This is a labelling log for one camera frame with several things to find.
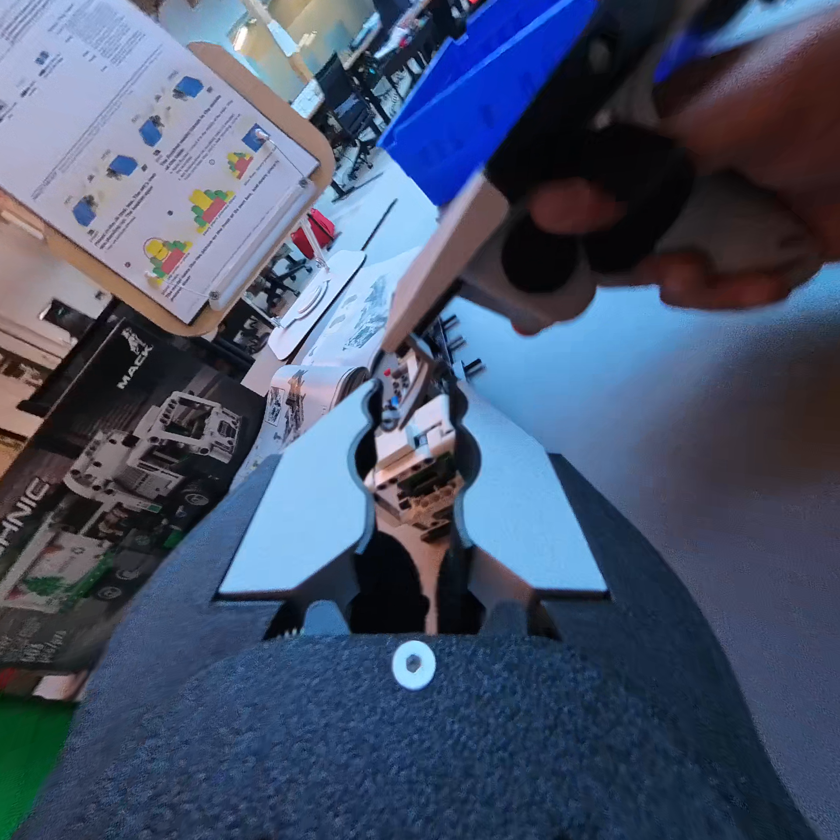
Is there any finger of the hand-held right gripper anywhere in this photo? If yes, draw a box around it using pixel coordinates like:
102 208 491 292
381 172 511 357

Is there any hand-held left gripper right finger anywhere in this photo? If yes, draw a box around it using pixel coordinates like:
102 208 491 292
451 382 610 634

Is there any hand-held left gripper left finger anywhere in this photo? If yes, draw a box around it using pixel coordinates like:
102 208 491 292
215 378 387 634

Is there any lego truck chassis model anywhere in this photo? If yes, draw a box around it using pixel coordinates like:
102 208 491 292
364 315 487 546

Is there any black lego set box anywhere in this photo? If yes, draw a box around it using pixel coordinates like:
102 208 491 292
0 315 265 672

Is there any person's right hand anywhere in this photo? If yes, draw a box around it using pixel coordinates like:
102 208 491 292
513 12 840 337

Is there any open instruction booklet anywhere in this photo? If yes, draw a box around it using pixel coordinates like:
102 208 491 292
262 246 434 454

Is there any blue plastic bin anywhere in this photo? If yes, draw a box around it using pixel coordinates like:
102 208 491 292
377 0 723 207

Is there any black office chair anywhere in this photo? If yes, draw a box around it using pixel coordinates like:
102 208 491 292
315 52 388 191

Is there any wooden document holder stand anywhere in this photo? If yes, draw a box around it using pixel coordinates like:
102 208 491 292
0 0 368 362

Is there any printed instruction sheet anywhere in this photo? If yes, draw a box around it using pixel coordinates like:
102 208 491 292
0 0 320 326

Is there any green plastic bin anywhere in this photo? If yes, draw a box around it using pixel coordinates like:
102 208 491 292
0 694 74 840

